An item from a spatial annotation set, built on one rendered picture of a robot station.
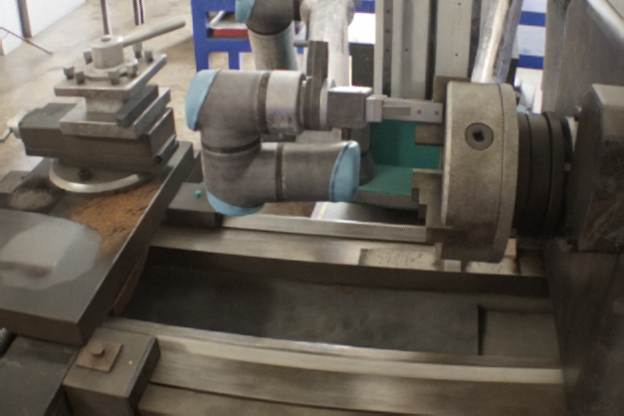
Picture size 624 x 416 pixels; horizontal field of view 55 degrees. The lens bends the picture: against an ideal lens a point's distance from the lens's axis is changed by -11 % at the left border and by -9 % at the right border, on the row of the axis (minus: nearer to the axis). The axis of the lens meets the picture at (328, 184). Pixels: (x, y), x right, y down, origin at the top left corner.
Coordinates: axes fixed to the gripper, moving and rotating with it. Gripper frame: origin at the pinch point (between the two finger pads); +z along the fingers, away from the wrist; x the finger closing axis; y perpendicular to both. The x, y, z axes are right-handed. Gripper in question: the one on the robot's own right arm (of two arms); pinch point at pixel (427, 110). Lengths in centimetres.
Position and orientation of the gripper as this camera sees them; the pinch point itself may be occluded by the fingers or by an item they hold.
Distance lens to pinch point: 92.0
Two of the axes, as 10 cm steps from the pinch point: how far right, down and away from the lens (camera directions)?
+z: 9.9, 0.7, -1.3
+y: -0.4, 9.8, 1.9
